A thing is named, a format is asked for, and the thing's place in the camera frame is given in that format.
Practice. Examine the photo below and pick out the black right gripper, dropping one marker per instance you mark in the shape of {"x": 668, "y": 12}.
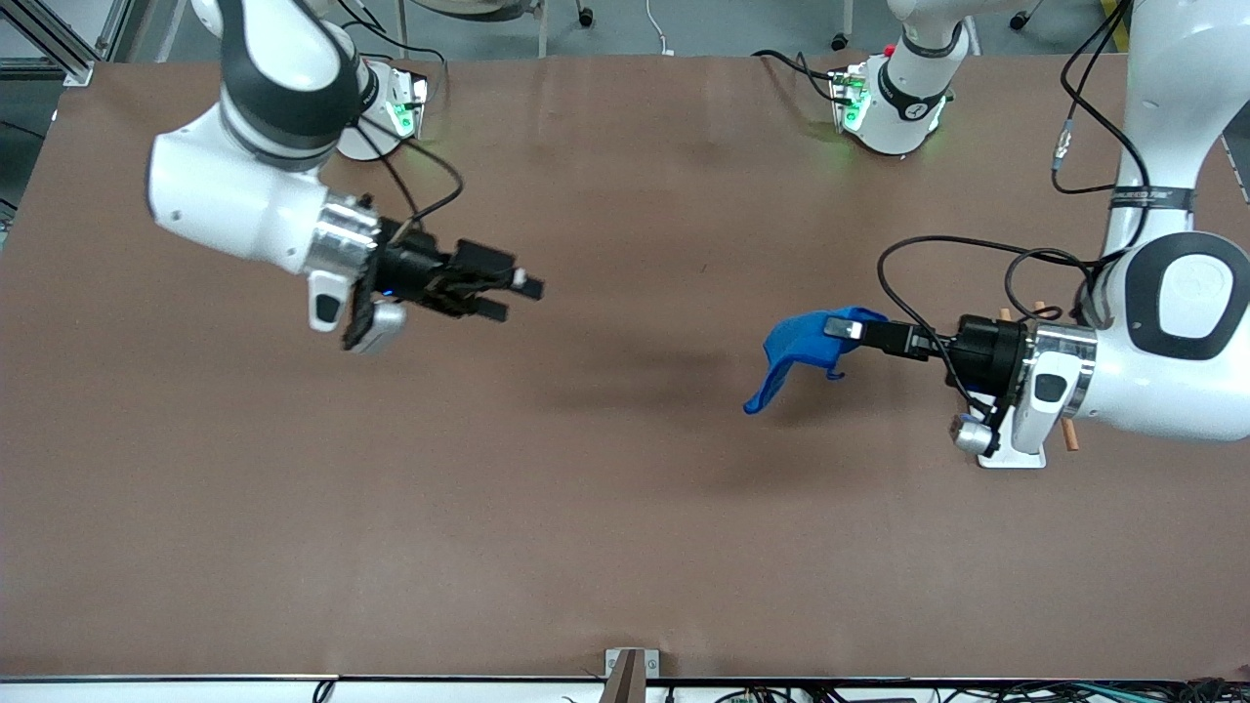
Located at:
{"x": 410, "y": 267}

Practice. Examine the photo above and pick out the white towel rack wooden bars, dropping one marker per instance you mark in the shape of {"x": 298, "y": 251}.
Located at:
{"x": 1025, "y": 459}

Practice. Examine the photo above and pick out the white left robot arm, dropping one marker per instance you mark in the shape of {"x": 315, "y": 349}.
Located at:
{"x": 1152, "y": 361}

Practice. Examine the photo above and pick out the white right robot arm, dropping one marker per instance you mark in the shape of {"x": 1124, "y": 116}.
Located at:
{"x": 234, "y": 186}

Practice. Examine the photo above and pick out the aluminium frame post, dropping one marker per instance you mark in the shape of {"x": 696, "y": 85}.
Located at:
{"x": 59, "y": 54}

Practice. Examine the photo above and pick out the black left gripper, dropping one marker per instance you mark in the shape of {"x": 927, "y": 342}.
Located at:
{"x": 988, "y": 351}

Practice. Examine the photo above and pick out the white stool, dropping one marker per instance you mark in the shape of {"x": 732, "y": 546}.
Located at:
{"x": 488, "y": 10}

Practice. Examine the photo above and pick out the blue microfibre towel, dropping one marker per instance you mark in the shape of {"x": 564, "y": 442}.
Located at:
{"x": 801, "y": 342}

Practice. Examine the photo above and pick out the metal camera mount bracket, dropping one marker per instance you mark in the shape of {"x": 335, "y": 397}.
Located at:
{"x": 630, "y": 674}

